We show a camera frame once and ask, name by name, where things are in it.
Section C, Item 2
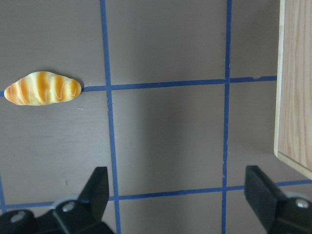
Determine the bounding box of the toy bread loaf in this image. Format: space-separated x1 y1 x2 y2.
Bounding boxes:
4 71 82 106

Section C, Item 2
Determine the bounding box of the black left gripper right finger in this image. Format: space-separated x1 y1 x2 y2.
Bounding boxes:
244 165 312 234

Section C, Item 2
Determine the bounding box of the wooden drawer cabinet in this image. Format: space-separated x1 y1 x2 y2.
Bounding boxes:
274 0 312 179

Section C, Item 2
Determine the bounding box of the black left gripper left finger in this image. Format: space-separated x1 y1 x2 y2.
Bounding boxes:
0 167 114 234

